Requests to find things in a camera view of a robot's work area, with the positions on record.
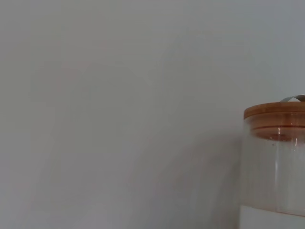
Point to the round bamboo jar lid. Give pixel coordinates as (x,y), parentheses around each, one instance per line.
(274,112)

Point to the glass drink dispenser jar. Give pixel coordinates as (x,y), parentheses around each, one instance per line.
(267,171)

